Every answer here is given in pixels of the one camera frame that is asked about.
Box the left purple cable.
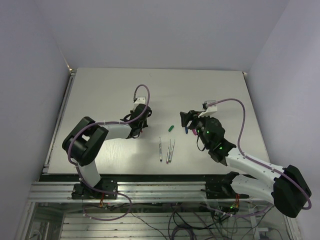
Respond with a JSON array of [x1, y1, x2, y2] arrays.
[[67, 84, 151, 176]]

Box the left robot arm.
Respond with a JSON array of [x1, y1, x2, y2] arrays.
[[62, 103, 152, 199]]

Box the white pen, magenta end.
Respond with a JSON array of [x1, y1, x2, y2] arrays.
[[166, 139, 172, 164]]

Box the aluminium frame rail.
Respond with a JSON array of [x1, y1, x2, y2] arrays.
[[26, 179, 291, 204]]

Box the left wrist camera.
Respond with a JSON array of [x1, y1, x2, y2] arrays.
[[133, 96, 147, 105]]

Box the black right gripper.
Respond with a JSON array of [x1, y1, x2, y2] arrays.
[[180, 110, 211, 148]]

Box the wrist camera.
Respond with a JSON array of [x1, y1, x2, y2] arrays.
[[133, 96, 147, 105], [198, 100, 218, 118]]

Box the white pen, green end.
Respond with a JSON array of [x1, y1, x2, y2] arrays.
[[168, 140, 176, 163]]

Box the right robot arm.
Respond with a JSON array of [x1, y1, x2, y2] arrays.
[[180, 110, 312, 218]]

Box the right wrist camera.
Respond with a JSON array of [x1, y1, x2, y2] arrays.
[[198, 100, 218, 118]]

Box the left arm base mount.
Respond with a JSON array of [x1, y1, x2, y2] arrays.
[[71, 178, 118, 200]]

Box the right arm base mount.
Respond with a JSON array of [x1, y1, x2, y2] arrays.
[[200, 171, 240, 199]]

